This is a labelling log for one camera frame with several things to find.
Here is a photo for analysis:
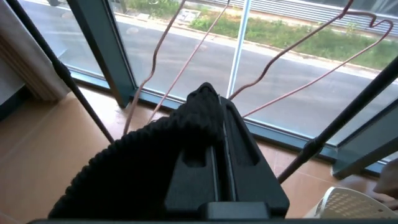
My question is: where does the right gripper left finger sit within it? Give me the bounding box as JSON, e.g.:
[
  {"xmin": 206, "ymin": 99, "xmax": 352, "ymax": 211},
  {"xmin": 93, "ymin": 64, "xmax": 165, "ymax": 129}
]
[{"xmin": 164, "ymin": 141, "xmax": 223, "ymax": 218}]

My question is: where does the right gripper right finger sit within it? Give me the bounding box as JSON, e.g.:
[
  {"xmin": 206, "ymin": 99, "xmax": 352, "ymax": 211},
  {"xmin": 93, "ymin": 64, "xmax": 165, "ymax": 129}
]
[{"xmin": 218, "ymin": 95, "xmax": 290, "ymax": 218}]

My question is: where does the black garment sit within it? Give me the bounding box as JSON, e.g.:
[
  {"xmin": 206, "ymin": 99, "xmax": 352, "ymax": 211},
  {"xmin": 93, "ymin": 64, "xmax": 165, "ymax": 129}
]
[{"xmin": 48, "ymin": 82, "xmax": 225, "ymax": 220}]

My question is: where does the pink clothes hanger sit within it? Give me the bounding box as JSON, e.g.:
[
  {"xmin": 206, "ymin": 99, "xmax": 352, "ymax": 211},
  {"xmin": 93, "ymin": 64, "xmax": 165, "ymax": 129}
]
[
  {"xmin": 228, "ymin": 0, "xmax": 395, "ymax": 118},
  {"xmin": 123, "ymin": 0, "xmax": 231, "ymax": 136}
]

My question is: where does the white laundry basket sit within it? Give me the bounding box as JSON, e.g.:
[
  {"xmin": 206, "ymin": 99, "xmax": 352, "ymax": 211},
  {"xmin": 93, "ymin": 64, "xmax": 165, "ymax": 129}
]
[{"xmin": 303, "ymin": 186, "xmax": 398, "ymax": 220}]

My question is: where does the window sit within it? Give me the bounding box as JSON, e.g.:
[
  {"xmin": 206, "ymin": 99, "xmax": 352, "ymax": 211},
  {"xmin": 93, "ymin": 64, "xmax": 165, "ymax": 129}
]
[{"xmin": 17, "ymin": 0, "xmax": 398, "ymax": 181}]

